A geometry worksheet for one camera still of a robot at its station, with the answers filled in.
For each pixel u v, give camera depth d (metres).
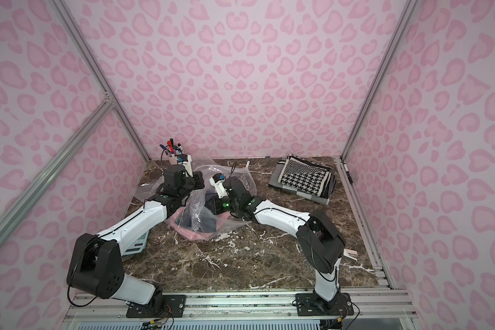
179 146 1.08
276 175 1.09
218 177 0.75
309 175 1.04
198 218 0.75
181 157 0.75
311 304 0.72
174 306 0.73
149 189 1.04
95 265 0.43
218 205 0.73
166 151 1.07
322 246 0.46
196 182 0.70
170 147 1.05
